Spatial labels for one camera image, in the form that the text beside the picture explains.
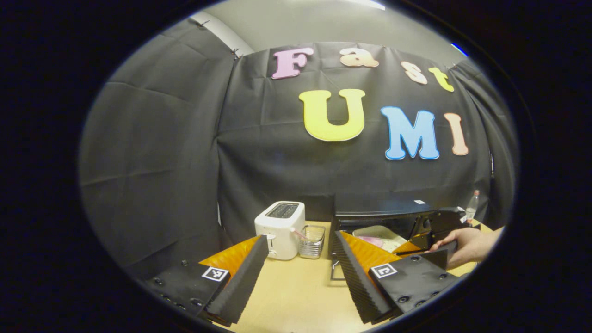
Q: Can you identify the black backdrop cloth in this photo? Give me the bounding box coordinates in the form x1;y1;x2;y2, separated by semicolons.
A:
79;18;518;278

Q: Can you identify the metal wire basket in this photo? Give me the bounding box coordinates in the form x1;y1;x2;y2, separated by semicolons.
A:
298;225;326;259

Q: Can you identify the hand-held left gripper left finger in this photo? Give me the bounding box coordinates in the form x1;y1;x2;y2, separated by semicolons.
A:
144;234;270;325

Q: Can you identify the black electric oven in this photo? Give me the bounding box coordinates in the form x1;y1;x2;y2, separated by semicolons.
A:
329;193;465;283

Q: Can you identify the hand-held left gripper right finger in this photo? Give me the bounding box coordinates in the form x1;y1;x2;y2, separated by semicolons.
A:
333;230;463;324

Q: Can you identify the clear plastic bottle red label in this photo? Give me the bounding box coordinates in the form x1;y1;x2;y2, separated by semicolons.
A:
465;190;480;225

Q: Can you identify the white plate with pink food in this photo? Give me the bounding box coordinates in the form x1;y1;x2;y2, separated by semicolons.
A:
352;225;407;253

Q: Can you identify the white toaster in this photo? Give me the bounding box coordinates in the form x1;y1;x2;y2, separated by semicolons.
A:
254;201;306;261

